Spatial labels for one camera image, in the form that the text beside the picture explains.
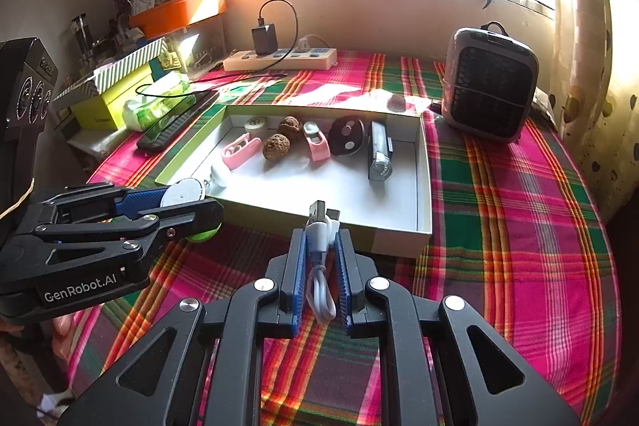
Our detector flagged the black disc three silver buttons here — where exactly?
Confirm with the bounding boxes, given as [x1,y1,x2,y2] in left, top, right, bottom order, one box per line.
[328,115,365,156]

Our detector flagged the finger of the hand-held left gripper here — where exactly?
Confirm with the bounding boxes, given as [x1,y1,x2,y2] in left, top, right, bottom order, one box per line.
[27,183,168,227]
[17,199,224,266]

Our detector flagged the black phone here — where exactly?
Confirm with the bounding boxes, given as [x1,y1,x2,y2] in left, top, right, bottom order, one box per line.
[136,91,220,152]

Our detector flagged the flat paper packet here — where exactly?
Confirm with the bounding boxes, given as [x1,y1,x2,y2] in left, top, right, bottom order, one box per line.
[529,87,557,125]

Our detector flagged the pink ring-shaped clip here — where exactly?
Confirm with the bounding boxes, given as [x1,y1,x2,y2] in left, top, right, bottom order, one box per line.
[221,133,261,168]

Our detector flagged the white round disc green base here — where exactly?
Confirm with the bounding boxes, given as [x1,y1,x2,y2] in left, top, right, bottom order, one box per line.
[160,178,223,243]

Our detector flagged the white power strip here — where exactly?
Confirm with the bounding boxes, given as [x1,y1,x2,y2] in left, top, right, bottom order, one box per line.
[222,48,337,72]

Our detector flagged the white side table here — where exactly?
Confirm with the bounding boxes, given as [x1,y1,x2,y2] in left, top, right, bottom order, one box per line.
[65,127,133,170]

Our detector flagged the black bike light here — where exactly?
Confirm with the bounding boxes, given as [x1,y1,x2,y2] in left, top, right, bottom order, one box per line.
[367,121,395,183]

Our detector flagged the person's left hand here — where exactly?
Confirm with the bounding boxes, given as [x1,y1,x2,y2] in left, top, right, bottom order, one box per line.
[50,310,81,359]

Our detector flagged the steel thermos cup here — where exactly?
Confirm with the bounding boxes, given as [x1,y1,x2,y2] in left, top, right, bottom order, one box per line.
[70,14,95,62]

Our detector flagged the orange tray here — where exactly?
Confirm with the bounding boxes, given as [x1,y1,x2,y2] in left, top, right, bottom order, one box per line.
[129,0,228,40]

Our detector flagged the heart print curtain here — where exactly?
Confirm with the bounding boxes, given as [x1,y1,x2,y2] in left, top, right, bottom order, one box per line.
[552,0,639,217]

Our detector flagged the black charger cable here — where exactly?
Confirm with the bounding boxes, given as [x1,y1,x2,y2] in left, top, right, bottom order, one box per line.
[258,0,300,72]

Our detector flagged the white egg-shaped gadget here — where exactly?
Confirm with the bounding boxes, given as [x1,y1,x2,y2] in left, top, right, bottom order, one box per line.
[207,163,233,197]

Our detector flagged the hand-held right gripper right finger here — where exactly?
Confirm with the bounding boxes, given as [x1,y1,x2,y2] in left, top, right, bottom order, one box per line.
[334,229,583,426]

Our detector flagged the yellow-green box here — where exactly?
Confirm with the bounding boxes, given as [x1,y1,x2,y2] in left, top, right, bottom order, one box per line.
[70,67,155,131]

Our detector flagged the green white cardboard box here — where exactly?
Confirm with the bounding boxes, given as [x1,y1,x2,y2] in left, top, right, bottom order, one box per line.
[155,104,433,260]

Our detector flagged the thin black cable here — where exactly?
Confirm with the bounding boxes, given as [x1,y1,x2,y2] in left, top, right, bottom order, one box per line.
[135,74,288,100]

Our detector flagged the green wet wipes pack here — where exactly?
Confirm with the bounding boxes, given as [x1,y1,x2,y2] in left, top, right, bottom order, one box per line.
[122,71,193,131]

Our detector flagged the black charger adapter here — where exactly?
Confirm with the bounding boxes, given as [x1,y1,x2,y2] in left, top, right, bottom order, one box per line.
[251,24,278,55]

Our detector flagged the small green printed box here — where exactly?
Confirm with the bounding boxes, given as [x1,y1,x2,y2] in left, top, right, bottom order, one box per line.
[150,51,183,72]

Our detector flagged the white usb cable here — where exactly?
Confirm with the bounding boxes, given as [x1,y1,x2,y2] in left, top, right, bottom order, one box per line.
[304,200,343,324]

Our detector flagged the grey white striped box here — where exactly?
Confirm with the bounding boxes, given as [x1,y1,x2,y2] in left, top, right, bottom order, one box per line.
[52,38,168,107]

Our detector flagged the grey portable air cooler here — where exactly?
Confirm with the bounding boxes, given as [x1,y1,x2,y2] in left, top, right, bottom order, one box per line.
[442,27,540,145]

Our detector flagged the pink clip grey oval top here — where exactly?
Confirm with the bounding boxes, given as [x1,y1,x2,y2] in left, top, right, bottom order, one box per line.
[303,121,330,161]

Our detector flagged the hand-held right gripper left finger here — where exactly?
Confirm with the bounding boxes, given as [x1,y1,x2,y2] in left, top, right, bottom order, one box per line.
[57,228,307,426]

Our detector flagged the pink green plaid tablecloth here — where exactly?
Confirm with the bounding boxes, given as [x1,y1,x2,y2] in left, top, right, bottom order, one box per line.
[67,51,622,426]

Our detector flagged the brown walnut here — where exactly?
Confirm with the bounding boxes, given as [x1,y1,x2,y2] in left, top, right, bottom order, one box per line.
[263,134,291,162]
[278,117,302,142]

